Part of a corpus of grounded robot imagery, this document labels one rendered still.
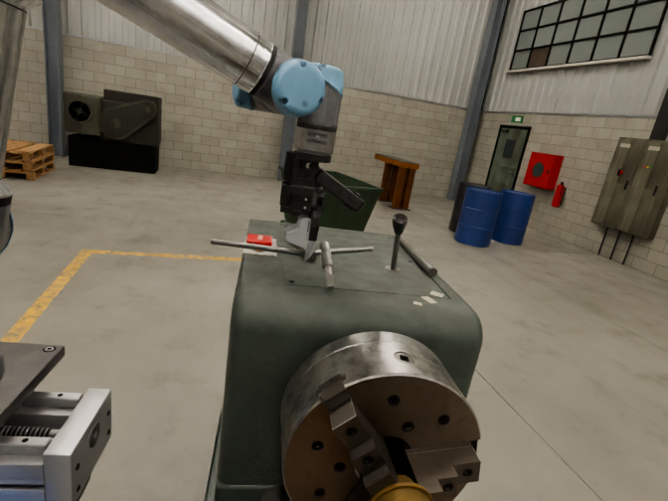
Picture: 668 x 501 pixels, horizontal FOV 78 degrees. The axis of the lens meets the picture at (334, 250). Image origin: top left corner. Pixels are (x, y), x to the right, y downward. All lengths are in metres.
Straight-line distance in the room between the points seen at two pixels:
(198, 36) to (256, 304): 0.42
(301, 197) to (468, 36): 11.63
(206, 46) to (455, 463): 0.67
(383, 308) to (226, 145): 9.75
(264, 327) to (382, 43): 10.71
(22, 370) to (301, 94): 0.55
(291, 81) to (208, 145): 9.84
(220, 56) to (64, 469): 0.56
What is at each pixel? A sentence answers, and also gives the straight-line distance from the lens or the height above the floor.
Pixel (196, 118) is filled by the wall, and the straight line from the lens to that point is 10.39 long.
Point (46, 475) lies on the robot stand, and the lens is 0.70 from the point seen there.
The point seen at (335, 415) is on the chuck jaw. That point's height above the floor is 1.18.
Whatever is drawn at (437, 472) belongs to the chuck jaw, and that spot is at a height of 1.11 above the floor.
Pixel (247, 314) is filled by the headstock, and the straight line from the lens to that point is 0.73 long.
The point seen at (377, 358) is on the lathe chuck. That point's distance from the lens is 0.65.
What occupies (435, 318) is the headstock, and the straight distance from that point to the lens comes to 0.81.
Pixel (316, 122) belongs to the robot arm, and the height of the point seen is 1.56.
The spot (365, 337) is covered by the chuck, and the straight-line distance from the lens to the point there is 0.70.
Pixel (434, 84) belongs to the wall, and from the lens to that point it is 11.77.
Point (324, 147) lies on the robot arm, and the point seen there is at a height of 1.52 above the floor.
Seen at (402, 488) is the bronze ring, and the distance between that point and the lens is 0.63.
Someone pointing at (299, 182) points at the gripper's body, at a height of 1.44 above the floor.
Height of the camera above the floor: 1.56
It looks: 17 degrees down
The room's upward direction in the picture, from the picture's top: 9 degrees clockwise
